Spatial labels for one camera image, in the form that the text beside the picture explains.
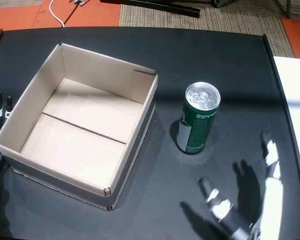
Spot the right white-black robot hand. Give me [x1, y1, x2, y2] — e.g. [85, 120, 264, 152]
[198, 131, 285, 240]

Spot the green drink can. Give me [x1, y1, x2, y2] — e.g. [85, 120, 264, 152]
[176, 81, 221, 155]

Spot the open cardboard box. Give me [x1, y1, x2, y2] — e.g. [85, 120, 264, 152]
[0, 43, 159, 211]

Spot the white side table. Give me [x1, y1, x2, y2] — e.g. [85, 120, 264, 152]
[273, 56, 300, 176]

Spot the beige woven rug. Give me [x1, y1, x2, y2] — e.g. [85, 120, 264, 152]
[119, 0, 296, 58]

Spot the black stand base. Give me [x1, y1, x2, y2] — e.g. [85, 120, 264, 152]
[212, 0, 243, 8]

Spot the white floor cable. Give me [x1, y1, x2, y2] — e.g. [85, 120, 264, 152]
[49, 0, 66, 28]

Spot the thin black floor cable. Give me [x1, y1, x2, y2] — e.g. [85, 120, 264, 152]
[63, 1, 82, 26]

